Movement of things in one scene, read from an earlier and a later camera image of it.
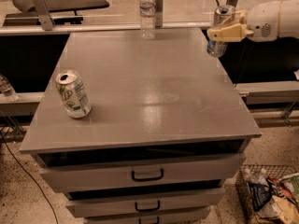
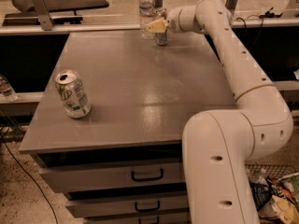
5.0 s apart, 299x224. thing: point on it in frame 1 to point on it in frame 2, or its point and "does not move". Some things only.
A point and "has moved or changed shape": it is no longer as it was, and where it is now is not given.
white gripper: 263,21 to 173,19
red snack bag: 278,189 does not move
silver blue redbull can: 221,14 has moved or changed shape
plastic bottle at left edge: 7,90 does not move
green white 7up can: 73,93 does not move
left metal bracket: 42,10 does not move
